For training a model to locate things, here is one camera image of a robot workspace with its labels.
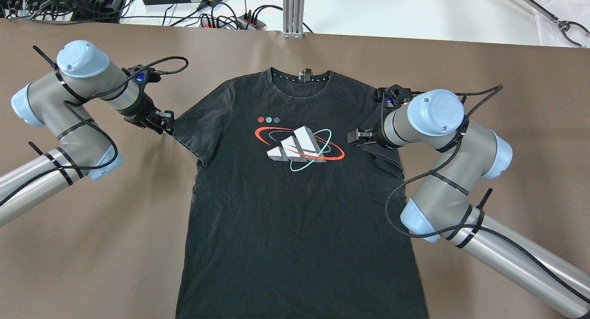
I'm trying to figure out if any aluminium vertical post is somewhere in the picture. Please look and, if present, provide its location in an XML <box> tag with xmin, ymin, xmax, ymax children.
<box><xmin>282</xmin><ymin>0</ymin><xmax>304</xmax><ymax>38</ymax></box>

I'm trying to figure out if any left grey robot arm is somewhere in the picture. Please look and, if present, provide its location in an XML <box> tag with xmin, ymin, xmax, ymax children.
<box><xmin>1</xmin><ymin>40</ymin><xmax>174</xmax><ymax>226</ymax></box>

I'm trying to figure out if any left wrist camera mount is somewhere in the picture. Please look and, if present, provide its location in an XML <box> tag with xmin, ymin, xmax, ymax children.
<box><xmin>122</xmin><ymin>65</ymin><xmax>162</xmax><ymax>86</ymax></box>

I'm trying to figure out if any black grabber tool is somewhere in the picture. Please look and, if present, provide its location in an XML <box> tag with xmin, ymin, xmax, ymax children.
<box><xmin>522</xmin><ymin>0</ymin><xmax>590</xmax><ymax>48</ymax></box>

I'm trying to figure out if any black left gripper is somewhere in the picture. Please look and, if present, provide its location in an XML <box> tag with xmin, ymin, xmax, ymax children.
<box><xmin>124</xmin><ymin>105</ymin><xmax>175</xmax><ymax>134</ymax></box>

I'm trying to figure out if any black electronics box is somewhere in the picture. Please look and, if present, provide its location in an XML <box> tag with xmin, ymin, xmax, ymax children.
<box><xmin>0</xmin><ymin>0</ymin><xmax>129</xmax><ymax>23</ymax></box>

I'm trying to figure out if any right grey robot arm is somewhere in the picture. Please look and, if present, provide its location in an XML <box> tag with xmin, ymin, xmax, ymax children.
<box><xmin>348</xmin><ymin>85</ymin><xmax>589</xmax><ymax>319</ymax></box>

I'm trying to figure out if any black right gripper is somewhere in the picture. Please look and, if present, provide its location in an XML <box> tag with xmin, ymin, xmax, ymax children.
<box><xmin>347</xmin><ymin>125</ymin><xmax>392</xmax><ymax>149</ymax></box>

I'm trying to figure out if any black graphic t-shirt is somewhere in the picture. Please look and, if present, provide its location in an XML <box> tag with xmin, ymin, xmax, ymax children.
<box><xmin>173</xmin><ymin>68</ymin><xmax>429</xmax><ymax>319</ymax></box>

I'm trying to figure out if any red black power strip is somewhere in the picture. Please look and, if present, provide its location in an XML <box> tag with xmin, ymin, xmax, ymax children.
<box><xmin>196</xmin><ymin>14</ymin><xmax>267</xmax><ymax>30</ymax></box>

